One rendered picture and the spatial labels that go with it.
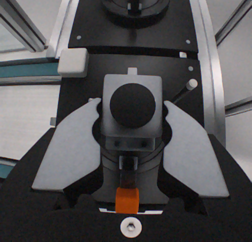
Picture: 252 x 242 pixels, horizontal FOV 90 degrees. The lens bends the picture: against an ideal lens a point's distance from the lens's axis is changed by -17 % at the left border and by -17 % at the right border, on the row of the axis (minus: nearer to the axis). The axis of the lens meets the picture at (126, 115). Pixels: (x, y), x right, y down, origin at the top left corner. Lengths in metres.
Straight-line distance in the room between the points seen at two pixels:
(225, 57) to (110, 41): 0.33
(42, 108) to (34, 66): 0.09
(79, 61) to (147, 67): 0.11
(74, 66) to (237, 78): 0.41
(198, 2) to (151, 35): 0.17
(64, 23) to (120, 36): 0.14
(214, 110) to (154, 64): 0.13
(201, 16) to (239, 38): 0.21
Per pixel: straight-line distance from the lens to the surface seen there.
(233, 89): 0.45
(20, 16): 0.30
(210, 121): 0.28
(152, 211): 0.27
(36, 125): 0.34
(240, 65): 0.51
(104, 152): 0.21
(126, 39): 0.29
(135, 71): 0.16
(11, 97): 0.40
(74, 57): 0.26
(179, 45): 0.29
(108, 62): 0.26
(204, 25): 0.37
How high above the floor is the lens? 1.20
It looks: 81 degrees down
